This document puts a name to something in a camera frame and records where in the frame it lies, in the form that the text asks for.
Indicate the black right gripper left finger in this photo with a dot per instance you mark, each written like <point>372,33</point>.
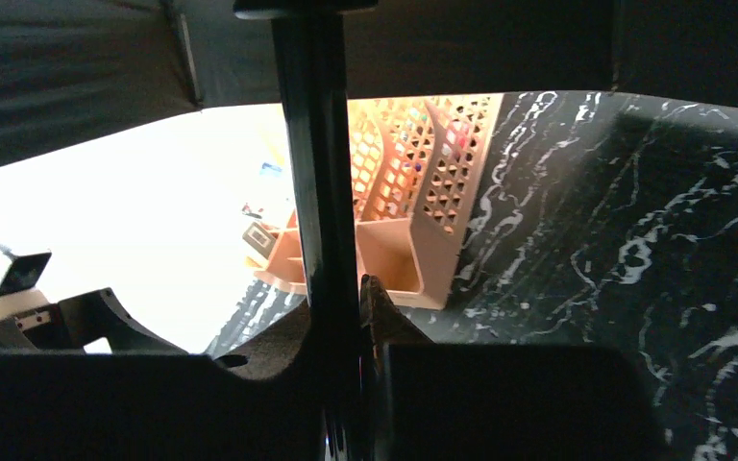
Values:
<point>262,402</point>

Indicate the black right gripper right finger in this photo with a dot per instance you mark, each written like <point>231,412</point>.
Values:
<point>436,401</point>

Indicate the beige folding umbrella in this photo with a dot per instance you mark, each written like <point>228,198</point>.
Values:
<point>638,242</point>

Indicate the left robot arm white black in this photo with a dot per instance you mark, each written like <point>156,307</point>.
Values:
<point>31,322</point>

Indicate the orange plastic file organizer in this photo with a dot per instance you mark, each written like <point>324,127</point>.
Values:
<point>416,167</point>

